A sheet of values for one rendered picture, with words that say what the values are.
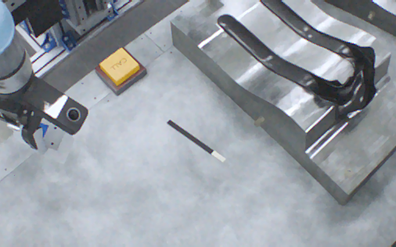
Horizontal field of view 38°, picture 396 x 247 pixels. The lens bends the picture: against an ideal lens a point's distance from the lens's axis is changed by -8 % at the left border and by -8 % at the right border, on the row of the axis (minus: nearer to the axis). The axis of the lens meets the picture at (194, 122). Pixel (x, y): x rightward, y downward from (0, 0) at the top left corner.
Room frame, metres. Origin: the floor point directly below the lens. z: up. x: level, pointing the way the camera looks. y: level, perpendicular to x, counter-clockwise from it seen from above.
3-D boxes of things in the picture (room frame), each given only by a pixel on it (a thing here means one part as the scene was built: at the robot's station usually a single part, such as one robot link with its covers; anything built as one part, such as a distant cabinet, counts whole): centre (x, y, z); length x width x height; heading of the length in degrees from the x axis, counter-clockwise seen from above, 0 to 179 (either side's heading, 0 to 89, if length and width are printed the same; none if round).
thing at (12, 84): (0.49, 0.27, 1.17); 0.08 x 0.08 x 0.05
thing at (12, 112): (0.50, 0.28, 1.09); 0.09 x 0.08 x 0.12; 65
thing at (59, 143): (0.51, 0.29, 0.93); 0.13 x 0.05 x 0.05; 65
